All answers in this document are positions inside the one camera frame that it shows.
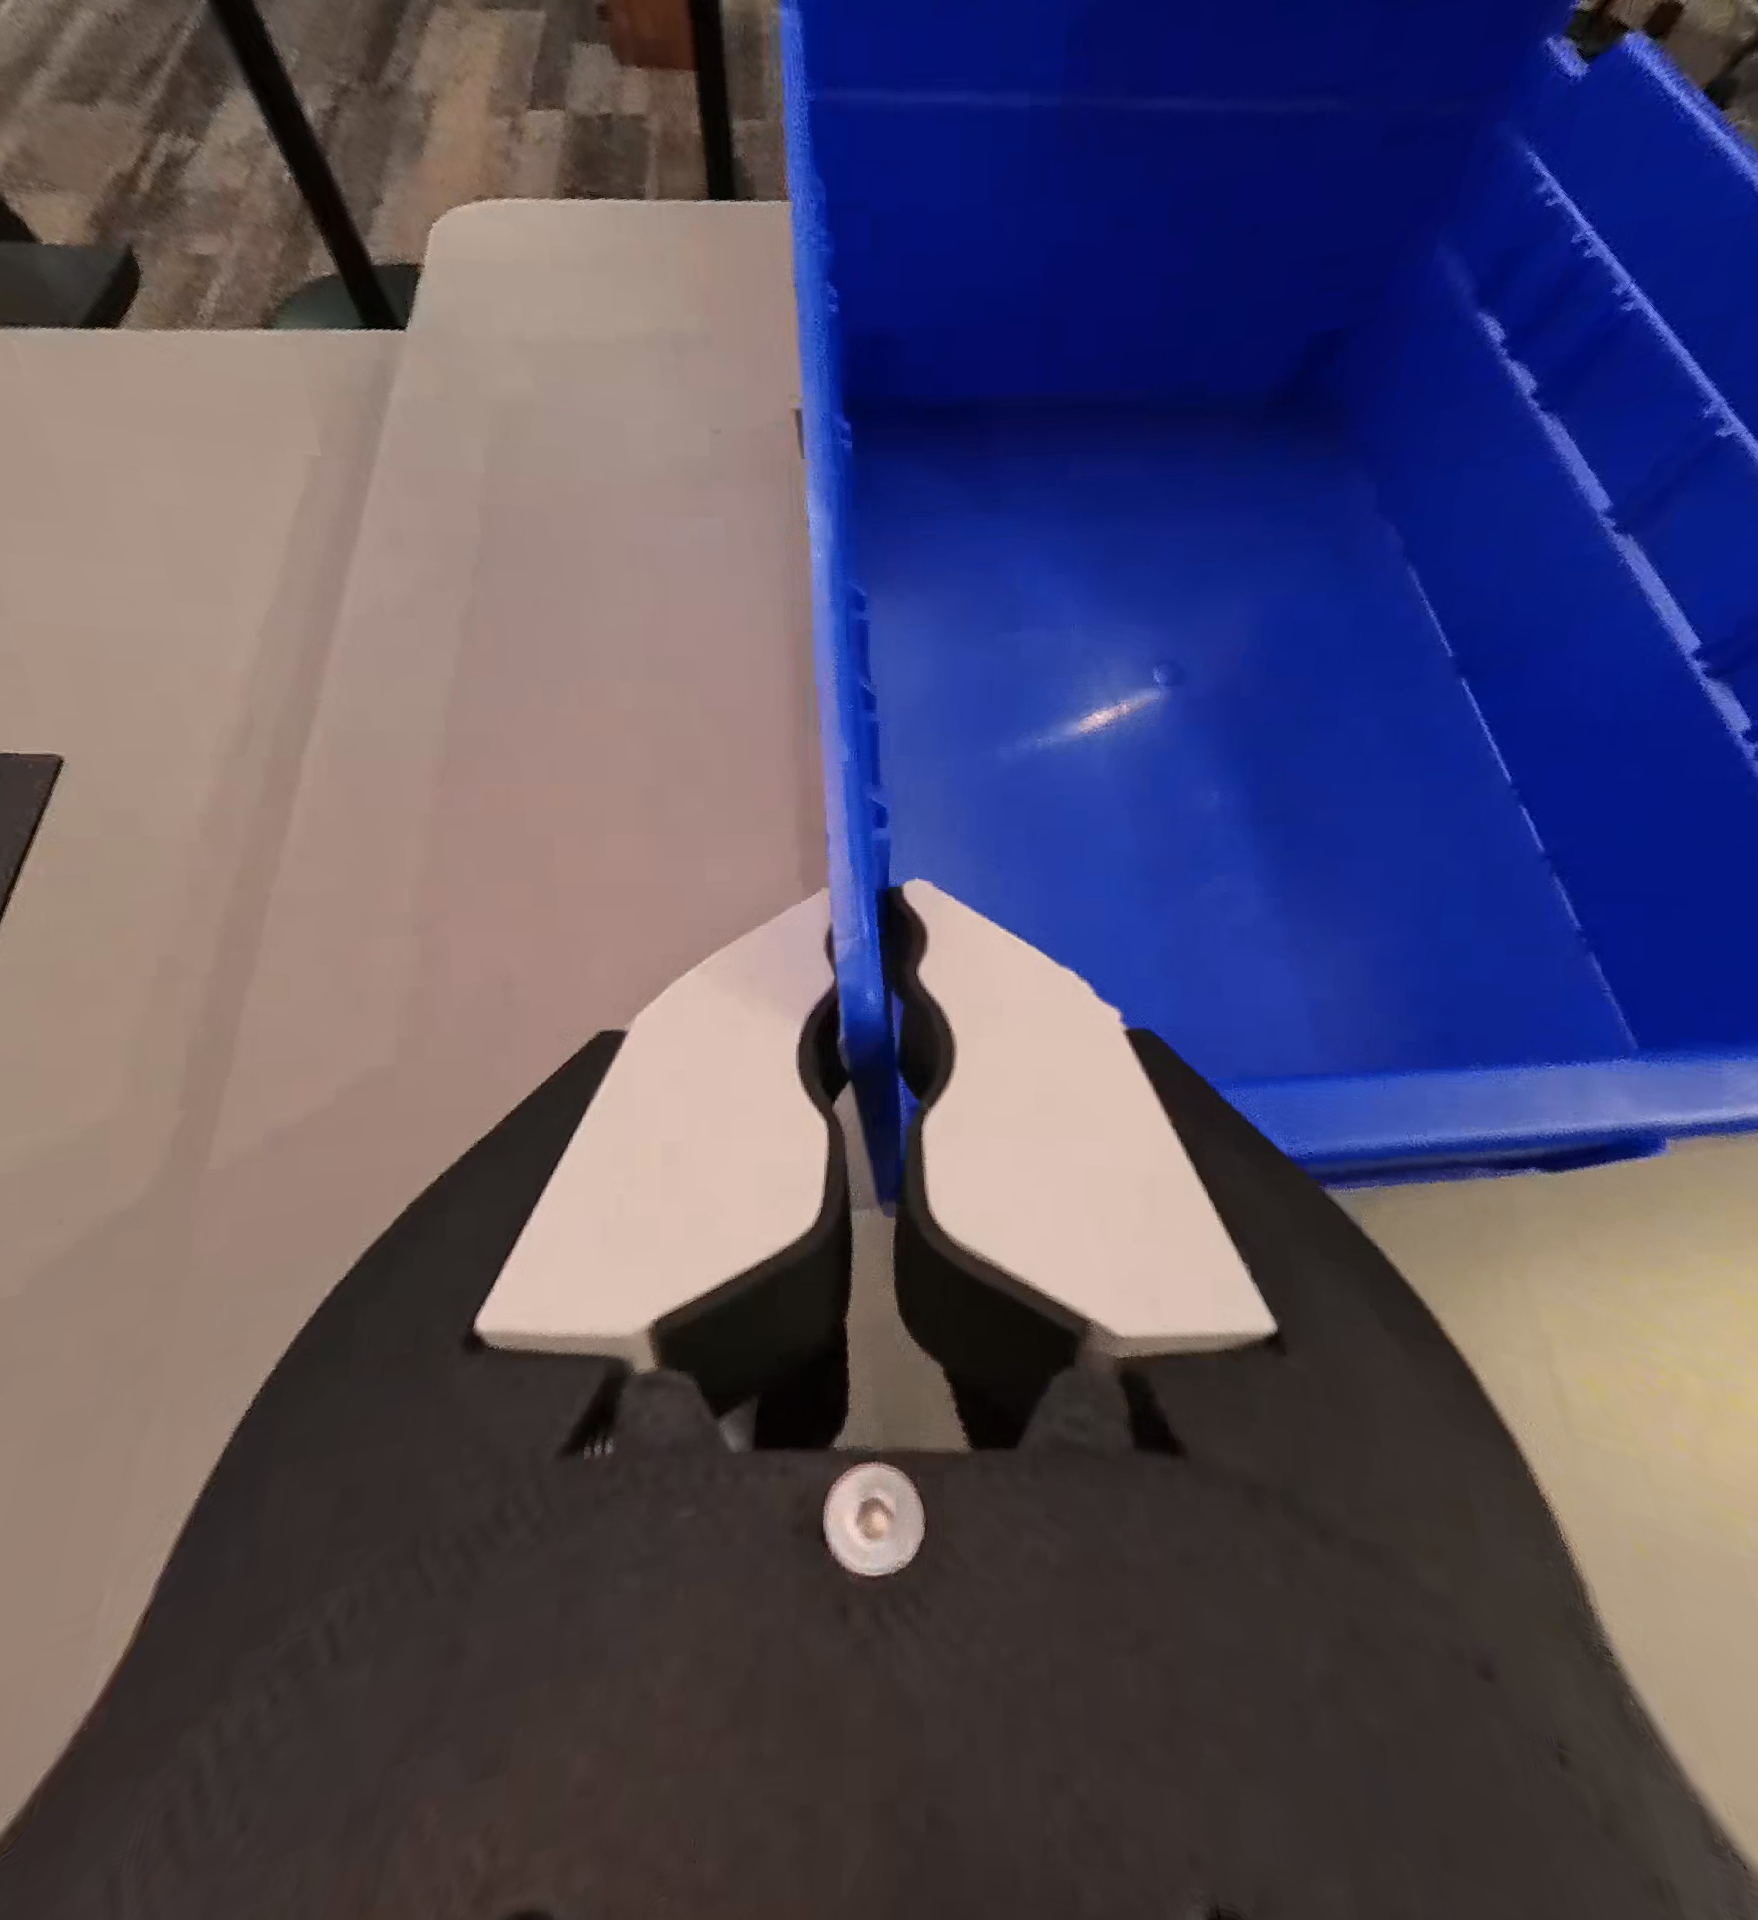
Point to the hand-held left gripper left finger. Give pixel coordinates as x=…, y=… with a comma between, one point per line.
x=673, y=1172

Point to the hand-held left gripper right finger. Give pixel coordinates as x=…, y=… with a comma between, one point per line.
x=1075, y=1154

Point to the blue plastic bin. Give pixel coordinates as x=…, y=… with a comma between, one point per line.
x=1241, y=691

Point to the black table leg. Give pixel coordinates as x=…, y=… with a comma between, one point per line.
x=294, y=149
x=710, y=89

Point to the black office chair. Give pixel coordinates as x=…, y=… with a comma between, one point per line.
x=12, y=276

